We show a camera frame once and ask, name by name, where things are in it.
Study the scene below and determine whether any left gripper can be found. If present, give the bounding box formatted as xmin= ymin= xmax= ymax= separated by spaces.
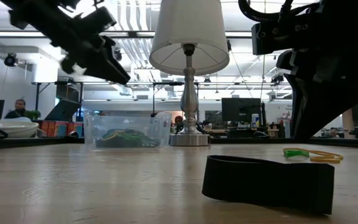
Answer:
xmin=51 ymin=17 xmax=132 ymax=85

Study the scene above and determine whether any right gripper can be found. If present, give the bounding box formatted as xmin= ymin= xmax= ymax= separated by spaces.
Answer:
xmin=252 ymin=14 xmax=358 ymax=140

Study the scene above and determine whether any green rubber band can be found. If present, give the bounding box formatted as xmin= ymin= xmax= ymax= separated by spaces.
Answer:
xmin=104 ymin=129 xmax=158 ymax=147
xmin=283 ymin=149 xmax=310 ymax=159

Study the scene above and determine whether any wide black rubber band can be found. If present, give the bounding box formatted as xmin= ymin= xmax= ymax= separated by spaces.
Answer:
xmin=201 ymin=154 xmax=336 ymax=215

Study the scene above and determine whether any clear plastic bin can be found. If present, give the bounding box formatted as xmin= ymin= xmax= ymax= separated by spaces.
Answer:
xmin=83 ymin=111 xmax=173 ymax=148

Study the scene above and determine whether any black tilted panel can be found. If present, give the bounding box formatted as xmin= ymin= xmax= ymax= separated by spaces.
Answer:
xmin=44 ymin=99 xmax=82 ymax=122

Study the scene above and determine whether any orange cardboard box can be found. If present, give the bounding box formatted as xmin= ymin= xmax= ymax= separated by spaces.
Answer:
xmin=40 ymin=121 xmax=84 ymax=138

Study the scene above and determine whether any white shade silver table lamp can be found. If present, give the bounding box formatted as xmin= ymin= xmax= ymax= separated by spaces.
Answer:
xmin=149 ymin=0 xmax=231 ymax=147

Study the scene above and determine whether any small green plant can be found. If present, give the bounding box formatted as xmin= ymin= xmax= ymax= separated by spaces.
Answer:
xmin=23 ymin=109 xmax=42 ymax=121

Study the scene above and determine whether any person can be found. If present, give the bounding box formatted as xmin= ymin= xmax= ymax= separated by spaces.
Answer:
xmin=173 ymin=114 xmax=186 ymax=134
xmin=4 ymin=98 xmax=27 ymax=119

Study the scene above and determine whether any black ceiling spotlight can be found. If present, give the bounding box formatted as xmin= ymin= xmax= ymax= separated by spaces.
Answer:
xmin=4 ymin=52 xmax=19 ymax=68

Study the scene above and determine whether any white bowl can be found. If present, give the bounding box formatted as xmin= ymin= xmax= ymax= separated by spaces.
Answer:
xmin=0 ymin=120 xmax=39 ymax=139

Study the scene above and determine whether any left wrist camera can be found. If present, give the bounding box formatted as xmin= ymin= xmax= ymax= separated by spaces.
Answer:
xmin=81 ymin=6 xmax=117 ymax=32

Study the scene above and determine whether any black camera cable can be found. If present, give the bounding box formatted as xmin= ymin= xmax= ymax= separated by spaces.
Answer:
xmin=237 ymin=0 xmax=295 ymax=23

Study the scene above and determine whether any black metal table frame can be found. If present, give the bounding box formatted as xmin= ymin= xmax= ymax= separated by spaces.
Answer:
xmin=0 ymin=136 xmax=358 ymax=151

